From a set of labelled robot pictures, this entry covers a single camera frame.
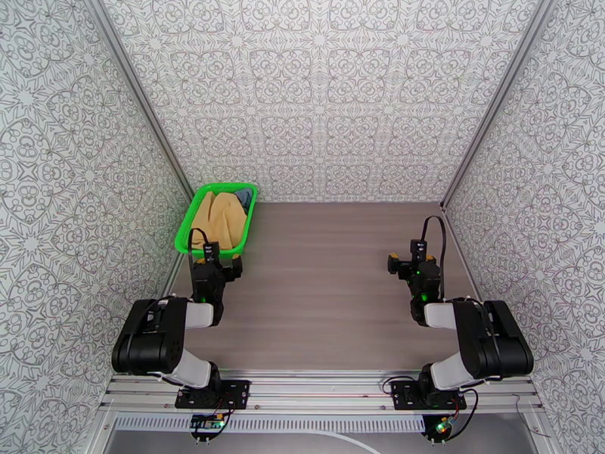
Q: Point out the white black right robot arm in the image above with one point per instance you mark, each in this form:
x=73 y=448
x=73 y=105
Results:
x=491 y=348

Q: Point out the aluminium mounting rail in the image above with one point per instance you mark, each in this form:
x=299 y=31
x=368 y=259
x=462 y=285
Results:
x=321 y=391

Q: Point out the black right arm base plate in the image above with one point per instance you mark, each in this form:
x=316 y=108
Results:
x=404 y=396

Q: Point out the green plastic laundry basket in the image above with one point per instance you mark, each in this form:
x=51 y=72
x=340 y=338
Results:
x=183 y=240

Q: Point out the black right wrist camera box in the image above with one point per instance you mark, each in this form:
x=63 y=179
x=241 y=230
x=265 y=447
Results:
x=418 y=249

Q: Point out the white perforated strip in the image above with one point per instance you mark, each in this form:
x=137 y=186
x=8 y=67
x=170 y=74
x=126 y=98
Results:
x=307 y=424

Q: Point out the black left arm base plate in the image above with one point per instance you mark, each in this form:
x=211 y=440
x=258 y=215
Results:
x=236 y=396

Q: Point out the aluminium frame post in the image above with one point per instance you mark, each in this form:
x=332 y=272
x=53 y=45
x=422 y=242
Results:
x=496 y=95
x=141 y=95

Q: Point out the tan yellow cloth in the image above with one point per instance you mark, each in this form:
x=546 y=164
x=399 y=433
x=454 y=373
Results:
x=222 y=221

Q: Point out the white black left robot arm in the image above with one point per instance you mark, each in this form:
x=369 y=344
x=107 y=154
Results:
x=142 y=344

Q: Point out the small green circuit board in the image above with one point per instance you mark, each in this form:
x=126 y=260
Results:
x=444 y=426
x=208 y=423

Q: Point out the aluminium table edge rail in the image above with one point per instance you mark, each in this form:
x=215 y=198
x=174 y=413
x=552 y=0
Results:
x=459 y=244
x=178 y=273

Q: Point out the blue grey shirt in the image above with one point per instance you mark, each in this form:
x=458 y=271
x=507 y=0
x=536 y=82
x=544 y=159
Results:
x=244 y=197

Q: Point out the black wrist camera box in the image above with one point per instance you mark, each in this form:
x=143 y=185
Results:
x=211 y=253
x=418 y=249

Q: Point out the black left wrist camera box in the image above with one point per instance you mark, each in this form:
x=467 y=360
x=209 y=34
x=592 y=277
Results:
x=211 y=253

